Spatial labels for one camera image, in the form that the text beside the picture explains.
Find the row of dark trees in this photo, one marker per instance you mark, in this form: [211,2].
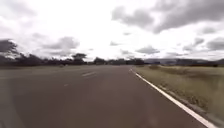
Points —
[50,60]

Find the grey asphalt road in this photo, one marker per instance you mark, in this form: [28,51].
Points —
[100,100]

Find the dry grass verge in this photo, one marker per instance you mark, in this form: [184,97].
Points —
[193,83]

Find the distant hills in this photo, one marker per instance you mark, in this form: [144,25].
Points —
[186,61]

